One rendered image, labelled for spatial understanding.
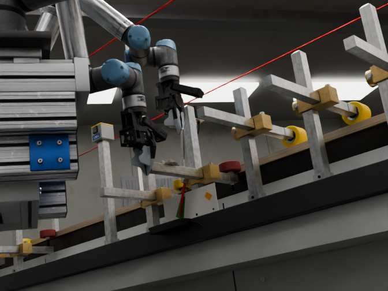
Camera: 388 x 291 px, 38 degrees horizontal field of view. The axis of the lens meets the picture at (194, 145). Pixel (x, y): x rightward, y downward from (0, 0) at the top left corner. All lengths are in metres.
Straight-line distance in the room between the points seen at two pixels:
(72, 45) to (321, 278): 1.09
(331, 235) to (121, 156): 7.47
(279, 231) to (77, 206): 7.06
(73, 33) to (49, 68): 0.45
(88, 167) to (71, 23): 7.12
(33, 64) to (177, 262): 0.99
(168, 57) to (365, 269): 0.99
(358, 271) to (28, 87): 1.14
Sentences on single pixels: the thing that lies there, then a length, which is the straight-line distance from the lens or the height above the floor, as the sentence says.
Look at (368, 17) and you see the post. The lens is 1.73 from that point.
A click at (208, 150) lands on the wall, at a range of 9.36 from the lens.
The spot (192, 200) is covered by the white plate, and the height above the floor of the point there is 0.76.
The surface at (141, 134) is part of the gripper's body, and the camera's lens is 1.78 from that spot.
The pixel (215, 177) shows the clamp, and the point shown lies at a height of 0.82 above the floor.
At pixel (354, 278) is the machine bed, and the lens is 1.88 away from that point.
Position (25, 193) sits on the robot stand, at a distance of 1.41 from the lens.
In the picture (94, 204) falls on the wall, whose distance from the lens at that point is 8.74.
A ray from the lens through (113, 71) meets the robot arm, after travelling 1.71.
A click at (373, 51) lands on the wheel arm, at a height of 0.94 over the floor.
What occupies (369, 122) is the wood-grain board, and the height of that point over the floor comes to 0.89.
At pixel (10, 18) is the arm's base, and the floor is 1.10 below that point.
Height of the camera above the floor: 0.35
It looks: 18 degrees up
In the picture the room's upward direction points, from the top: 8 degrees counter-clockwise
